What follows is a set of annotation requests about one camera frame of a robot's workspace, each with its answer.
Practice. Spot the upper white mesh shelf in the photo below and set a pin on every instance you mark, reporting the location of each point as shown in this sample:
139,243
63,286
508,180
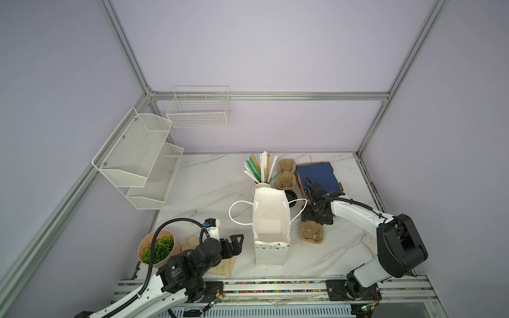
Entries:
127,158

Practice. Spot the bundle of wrapped straws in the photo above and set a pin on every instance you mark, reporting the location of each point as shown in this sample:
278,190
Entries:
262,168

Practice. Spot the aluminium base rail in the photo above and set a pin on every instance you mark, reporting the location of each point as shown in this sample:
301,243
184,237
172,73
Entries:
321,289

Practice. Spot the lower white mesh shelf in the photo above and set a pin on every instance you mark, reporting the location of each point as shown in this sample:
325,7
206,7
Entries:
155,192

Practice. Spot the white wire basket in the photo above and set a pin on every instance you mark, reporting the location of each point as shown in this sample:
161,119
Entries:
194,107

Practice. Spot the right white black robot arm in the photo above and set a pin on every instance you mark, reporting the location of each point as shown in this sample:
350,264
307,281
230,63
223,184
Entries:
399,247

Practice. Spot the single brown pulp cup carrier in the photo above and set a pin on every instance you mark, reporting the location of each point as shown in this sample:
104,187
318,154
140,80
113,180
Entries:
312,232

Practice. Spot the stack of paper cups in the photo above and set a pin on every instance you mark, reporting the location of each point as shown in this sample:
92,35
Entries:
259,186

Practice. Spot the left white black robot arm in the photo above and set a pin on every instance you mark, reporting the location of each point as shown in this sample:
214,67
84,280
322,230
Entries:
179,280

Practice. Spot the black plastic cup lid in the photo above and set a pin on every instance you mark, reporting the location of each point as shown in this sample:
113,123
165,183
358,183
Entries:
290,195

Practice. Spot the white paper gift bag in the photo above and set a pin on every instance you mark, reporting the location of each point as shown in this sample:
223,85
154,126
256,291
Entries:
272,218

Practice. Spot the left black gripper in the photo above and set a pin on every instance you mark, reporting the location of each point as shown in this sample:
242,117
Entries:
236,248

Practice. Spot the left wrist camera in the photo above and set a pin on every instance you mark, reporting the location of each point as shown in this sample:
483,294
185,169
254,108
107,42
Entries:
212,226

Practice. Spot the brown bowl with greens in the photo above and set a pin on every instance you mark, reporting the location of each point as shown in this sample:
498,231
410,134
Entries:
166,246

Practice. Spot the white mesh shelf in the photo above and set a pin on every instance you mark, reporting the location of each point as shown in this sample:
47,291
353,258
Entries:
155,192
127,158

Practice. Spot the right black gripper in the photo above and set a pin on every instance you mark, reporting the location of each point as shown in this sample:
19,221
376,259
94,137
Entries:
305,216

